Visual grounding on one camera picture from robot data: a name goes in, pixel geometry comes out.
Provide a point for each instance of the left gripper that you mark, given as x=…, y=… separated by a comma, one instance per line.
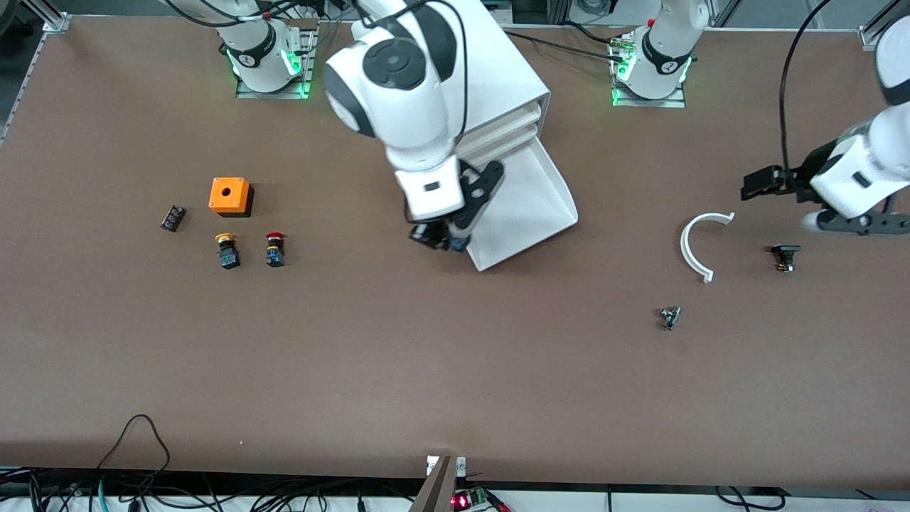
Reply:
x=807, y=173

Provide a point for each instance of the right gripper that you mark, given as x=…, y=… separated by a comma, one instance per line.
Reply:
x=429, y=234

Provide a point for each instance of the white lowest drawer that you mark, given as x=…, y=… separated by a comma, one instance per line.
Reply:
x=526, y=206

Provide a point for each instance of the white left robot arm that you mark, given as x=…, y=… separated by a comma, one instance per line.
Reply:
x=661, y=50

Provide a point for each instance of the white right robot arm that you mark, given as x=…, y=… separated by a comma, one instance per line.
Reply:
x=405, y=107

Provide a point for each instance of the black push button part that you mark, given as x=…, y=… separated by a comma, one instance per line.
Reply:
x=785, y=250

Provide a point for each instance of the white middle drawer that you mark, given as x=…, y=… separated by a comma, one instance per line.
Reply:
x=512, y=140

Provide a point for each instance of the white highest drawer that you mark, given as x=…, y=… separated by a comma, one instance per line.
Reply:
x=512, y=119

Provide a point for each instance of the red push button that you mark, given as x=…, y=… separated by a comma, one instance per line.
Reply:
x=275, y=252

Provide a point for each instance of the white drawer cabinet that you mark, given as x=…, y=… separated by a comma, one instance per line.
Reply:
x=512, y=64

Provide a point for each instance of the yellow push button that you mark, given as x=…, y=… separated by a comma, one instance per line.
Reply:
x=227, y=254

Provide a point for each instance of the white curved plastic piece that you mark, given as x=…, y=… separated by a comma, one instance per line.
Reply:
x=684, y=245

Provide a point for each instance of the small metal clamp part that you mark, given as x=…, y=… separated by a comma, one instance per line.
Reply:
x=669, y=317

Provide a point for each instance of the dark brown terminal block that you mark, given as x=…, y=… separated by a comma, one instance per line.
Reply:
x=173, y=218

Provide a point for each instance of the circuit board with red LED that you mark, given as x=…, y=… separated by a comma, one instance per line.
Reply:
x=466, y=499

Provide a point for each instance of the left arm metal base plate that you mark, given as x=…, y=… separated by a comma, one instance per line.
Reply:
x=650, y=102

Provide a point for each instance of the aluminium frame profile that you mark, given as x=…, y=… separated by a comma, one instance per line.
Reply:
x=53, y=21
x=878, y=32

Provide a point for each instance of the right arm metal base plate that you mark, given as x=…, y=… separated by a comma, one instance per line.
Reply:
x=307, y=71

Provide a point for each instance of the orange button enclosure box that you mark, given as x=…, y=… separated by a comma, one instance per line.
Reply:
x=227, y=198

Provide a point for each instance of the white camera bracket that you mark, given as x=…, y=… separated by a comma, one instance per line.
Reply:
x=462, y=466

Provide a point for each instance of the grey camera mount wedge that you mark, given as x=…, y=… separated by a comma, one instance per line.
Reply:
x=435, y=491

